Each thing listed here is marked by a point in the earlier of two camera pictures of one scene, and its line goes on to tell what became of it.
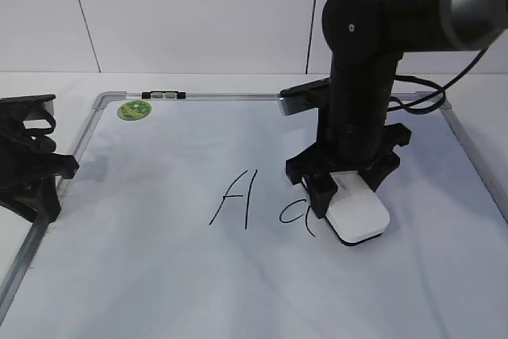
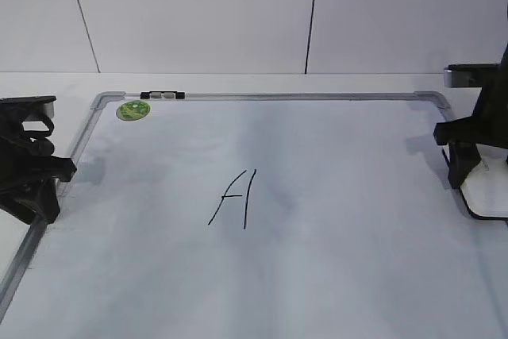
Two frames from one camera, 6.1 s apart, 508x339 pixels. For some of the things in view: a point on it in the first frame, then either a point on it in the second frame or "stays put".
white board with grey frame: (182, 224) stays put
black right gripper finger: (322, 190) -> (463, 157)
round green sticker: (134, 110) stays put
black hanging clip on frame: (165, 94) stays put
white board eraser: (357, 215) -> (484, 190)
